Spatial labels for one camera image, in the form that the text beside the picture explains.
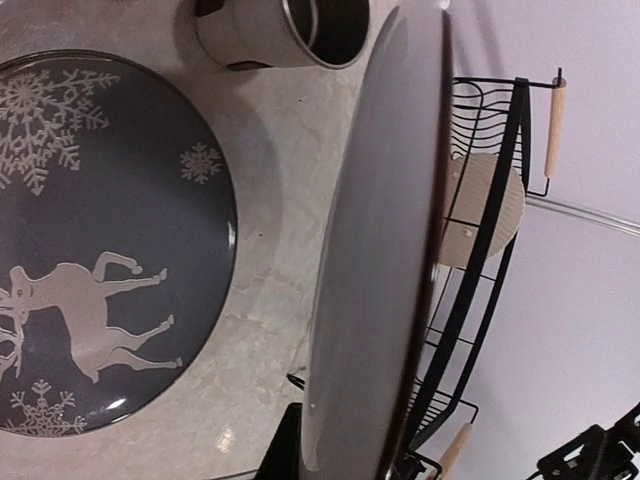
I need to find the black wire dish rack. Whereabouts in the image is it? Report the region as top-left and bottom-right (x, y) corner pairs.
(382, 73), (534, 479)

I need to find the front wooden rack handle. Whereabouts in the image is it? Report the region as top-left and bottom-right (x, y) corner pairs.
(437, 423), (473, 480)

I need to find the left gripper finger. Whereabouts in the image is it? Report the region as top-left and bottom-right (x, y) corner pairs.
(257, 402), (302, 480)

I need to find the right aluminium corner post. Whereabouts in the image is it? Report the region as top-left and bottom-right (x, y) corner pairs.
(526, 194), (639, 236)

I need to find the white cup with wood band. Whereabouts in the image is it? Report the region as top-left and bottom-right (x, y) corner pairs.
(194, 0), (371, 71)

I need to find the rear wooden rack handle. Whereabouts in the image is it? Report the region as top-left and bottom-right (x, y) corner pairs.
(544, 77), (567, 179)

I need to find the white plate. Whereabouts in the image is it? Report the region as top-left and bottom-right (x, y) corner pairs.
(299, 1), (452, 479)

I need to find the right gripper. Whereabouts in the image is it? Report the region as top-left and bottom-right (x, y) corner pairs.
(529, 405), (639, 480)

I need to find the wooden rack handle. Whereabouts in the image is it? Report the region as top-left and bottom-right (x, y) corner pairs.
(544, 77), (567, 179)
(437, 423), (473, 480)

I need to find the grey plate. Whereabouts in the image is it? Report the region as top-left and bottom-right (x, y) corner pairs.
(1, 50), (238, 438)

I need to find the gold patterned plate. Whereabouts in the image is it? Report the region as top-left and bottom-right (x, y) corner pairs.
(439, 153), (525, 268)

